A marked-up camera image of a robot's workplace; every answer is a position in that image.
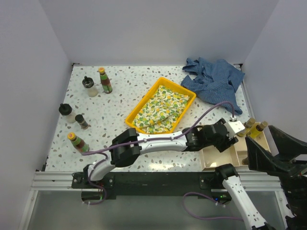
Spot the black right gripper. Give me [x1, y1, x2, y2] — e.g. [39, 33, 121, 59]
[246, 121, 307, 215]

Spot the yellow label oil bottle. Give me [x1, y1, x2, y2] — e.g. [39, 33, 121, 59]
[247, 121, 268, 139]

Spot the yellow label sauce bottle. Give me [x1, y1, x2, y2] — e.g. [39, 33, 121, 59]
[237, 117, 256, 137]

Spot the red chili sauce bottle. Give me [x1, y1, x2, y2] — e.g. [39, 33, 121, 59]
[67, 132, 90, 153]
[98, 67, 113, 93]

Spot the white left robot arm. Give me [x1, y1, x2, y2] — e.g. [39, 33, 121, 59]
[82, 118, 244, 188]

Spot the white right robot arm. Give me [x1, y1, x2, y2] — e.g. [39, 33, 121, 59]
[213, 125, 307, 230]

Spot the cream divided organizer box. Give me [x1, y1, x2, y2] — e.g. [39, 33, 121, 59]
[200, 132, 270, 171]

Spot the lemon print cloth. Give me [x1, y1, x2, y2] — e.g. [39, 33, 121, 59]
[132, 85, 189, 134]

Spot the blue checkered shirt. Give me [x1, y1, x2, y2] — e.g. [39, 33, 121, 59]
[181, 57, 245, 115]

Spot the yellow plastic tray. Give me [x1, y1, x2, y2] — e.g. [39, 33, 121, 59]
[125, 77, 196, 135]

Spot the white powder shaker jar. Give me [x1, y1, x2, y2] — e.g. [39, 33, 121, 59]
[82, 76, 98, 97]

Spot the white salt shaker jar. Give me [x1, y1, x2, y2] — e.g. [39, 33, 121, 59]
[59, 103, 76, 124]

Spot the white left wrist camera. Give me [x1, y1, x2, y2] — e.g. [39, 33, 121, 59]
[224, 116, 245, 139]

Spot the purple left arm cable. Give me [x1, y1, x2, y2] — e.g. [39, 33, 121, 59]
[80, 101, 237, 206]

